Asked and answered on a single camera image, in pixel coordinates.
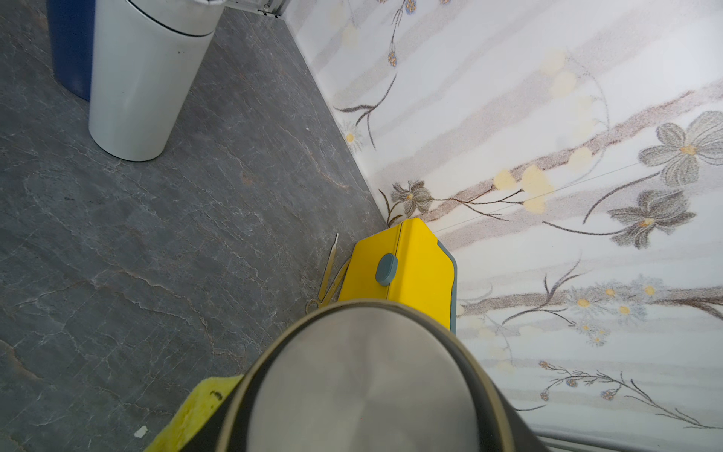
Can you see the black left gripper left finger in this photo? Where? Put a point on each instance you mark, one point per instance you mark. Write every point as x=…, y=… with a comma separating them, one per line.
x=203, y=435

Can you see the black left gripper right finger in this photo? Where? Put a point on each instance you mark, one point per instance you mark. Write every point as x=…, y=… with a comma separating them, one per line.
x=525, y=440

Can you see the yellow grey cleaning cloth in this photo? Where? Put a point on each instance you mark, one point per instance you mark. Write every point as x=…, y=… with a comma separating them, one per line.
x=175, y=435

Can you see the gold thermos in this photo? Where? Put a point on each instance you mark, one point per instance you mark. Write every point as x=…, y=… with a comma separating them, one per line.
x=366, y=376

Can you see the white thermos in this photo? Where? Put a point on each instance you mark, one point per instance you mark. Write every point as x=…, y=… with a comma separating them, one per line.
x=146, y=55

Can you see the blue thermos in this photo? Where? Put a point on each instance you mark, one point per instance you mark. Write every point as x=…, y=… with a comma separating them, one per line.
x=71, y=32

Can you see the small scissors beside box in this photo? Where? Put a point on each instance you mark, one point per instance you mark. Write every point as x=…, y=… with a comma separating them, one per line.
x=331, y=281

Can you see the yellow storage box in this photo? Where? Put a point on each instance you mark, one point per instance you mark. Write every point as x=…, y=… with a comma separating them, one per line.
x=406, y=264

